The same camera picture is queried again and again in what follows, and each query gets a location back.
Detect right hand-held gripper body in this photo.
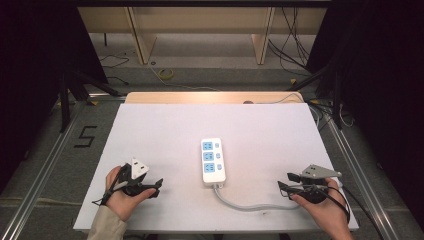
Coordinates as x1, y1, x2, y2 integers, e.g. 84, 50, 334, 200
297, 164, 343, 205

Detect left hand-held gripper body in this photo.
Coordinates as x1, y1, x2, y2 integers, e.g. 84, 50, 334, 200
114, 157, 151, 198

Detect white power strip blue sockets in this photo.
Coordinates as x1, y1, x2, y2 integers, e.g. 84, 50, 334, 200
200, 137, 227, 187

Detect person's left hand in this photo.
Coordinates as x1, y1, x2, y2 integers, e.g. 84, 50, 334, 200
105, 165, 157, 223

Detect person's right hand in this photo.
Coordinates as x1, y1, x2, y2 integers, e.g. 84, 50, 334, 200
290, 177, 355, 236

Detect white board mat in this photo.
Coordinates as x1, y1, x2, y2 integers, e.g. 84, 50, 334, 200
72, 102, 360, 234

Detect black tripod stand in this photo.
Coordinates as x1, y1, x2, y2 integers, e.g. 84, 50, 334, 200
285, 63, 345, 130
57, 68, 122, 134

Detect wooden table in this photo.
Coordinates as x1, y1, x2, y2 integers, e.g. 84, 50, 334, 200
124, 91, 305, 105

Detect yellow tape roll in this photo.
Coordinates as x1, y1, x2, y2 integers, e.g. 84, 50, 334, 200
157, 67, 175, 81

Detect black curtain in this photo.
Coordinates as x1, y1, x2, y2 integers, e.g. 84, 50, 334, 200
0, 0, 110, 196
305, 0, 424, 232

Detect beige wooden desk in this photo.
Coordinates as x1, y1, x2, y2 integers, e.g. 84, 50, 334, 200
77, 6, 328, 66

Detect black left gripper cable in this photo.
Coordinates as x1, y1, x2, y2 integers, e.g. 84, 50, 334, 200
91, 163, 130, 207

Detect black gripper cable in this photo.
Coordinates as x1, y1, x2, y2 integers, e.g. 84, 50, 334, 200
91, 163, 130, 207
313, 184, 386, 240

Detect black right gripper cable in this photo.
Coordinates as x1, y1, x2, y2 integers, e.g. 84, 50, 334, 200
313, 184, 386, 240

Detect grey power strip cable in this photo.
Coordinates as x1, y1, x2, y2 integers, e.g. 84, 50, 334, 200
213, 183, 302, 213

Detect aluminium floor rail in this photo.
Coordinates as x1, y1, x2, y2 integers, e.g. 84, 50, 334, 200
0, 95, 92, 240
323, 114, 403, 240

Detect grey cable behind table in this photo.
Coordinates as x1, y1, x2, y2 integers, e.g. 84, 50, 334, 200
244, 92, 327, 132

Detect white floor cable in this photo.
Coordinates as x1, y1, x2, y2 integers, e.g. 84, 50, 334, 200
147, 62, 222, 93

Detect thin black floor cable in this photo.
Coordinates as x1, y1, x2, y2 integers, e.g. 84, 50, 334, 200
99, 54, 131, 87

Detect bundle of black cables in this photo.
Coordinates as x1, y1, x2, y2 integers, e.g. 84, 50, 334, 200
267, 7, 314, 73

